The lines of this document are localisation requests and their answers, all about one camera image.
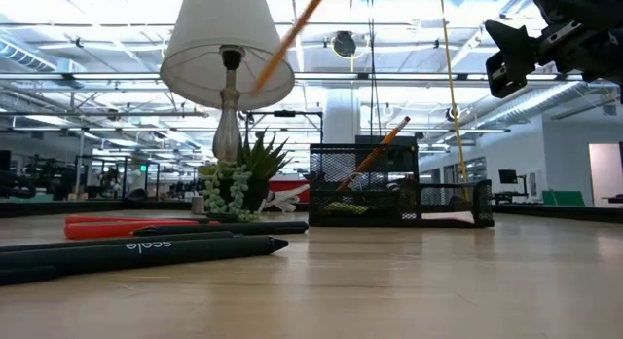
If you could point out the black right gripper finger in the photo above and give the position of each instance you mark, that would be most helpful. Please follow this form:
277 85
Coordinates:
506 73
511 39

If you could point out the black background monitor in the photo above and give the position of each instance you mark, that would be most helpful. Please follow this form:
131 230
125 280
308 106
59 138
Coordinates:
508 177

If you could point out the green background board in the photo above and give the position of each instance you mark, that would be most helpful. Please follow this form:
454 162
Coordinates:
564 199

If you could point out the black mesh desk organizer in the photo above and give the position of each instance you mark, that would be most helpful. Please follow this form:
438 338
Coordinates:
340 173

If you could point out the small grey cup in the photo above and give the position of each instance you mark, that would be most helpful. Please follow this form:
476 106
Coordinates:
197 205

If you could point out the black pen with scale print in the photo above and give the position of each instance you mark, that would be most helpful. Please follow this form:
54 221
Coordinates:
146 253

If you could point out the table lamp with white shade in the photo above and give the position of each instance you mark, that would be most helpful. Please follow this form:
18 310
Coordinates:
224 37

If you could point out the yellow pencil with pink eraser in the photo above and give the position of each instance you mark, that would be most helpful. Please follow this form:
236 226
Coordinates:
379 149
292 34

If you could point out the red background panel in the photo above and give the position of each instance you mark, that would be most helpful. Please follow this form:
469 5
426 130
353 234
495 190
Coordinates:
287 184

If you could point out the black aluminium rig frame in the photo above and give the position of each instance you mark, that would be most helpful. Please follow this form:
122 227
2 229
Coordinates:
73 208

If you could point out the background robot workstation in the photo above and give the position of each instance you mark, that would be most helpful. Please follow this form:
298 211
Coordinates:
121 178

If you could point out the yellow-green highlighter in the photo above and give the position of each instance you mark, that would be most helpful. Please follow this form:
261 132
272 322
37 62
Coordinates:
345 208

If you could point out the potted green succulent plant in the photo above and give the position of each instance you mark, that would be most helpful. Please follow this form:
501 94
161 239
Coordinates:
263 163

